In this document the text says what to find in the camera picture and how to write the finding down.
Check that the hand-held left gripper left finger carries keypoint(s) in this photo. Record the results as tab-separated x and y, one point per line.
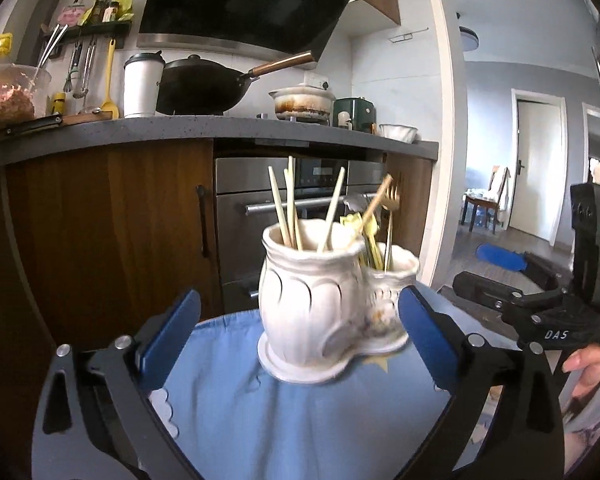
170	340

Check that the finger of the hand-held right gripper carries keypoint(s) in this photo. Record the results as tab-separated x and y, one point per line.
480	287

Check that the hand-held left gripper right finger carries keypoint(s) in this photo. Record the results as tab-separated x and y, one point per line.
427	340

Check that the gold fork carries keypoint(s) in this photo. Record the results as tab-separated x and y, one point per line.
392	200

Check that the white ceramic double utensil holder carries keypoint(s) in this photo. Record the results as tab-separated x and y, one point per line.
305	300

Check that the wooden chopstick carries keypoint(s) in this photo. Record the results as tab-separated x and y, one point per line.
278	207
286	182
291	165
381	195
332	207

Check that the person's right hand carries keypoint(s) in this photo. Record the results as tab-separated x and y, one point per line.
597	365

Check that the black case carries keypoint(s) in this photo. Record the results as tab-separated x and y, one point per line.
545	270

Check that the wooden chair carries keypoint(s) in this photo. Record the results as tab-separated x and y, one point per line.
485	205

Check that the narrow wooden cabinet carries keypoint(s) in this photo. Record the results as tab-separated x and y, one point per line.
415	200

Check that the white door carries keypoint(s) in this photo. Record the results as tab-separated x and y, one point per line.
537	170

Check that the wooden cabinet door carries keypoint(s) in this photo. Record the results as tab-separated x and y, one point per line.
105	240

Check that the blue printed cloth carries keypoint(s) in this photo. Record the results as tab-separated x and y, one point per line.
280	425

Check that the person's patterned shorts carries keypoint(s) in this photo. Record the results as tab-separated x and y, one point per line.
595	425

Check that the stainless steel oven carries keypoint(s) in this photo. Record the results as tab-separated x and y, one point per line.
240	180

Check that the white bowl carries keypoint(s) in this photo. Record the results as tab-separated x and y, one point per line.
399	132

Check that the green kitchen appliance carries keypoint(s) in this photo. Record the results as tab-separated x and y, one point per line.
355	115

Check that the wooden cutting board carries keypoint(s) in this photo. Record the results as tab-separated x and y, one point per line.
87	117

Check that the yellow spatula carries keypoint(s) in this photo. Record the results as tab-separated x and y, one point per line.
109	105

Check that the round ceiling lamp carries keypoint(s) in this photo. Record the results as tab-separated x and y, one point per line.
468	39

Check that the white travel mug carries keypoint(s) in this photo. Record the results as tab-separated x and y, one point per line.
140	90

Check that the white clay pot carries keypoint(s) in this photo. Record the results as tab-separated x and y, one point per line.
300	105

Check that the small yellow bottle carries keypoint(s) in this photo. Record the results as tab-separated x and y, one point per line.
59	104

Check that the metal whisk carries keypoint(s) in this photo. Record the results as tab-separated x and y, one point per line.
75	70

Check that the clear plastic food container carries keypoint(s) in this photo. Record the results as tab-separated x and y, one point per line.
7	100

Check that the metal tongs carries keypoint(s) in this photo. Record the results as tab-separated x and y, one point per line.
50	47

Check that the small seasoning bottle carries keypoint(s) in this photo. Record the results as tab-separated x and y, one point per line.
113	11

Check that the yellow packet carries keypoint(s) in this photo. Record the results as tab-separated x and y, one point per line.
124	5

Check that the dark glass bottle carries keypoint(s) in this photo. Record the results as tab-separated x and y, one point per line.
102	7

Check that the yellow bag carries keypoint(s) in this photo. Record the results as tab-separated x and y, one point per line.
1	45

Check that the pink packet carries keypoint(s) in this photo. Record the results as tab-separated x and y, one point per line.
71	14

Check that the black range hood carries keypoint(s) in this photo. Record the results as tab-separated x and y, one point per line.
240	0

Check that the white wall outlet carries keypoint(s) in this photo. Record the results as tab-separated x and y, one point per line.
315	80

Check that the black wall rack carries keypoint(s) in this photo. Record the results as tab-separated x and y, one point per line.
95	29

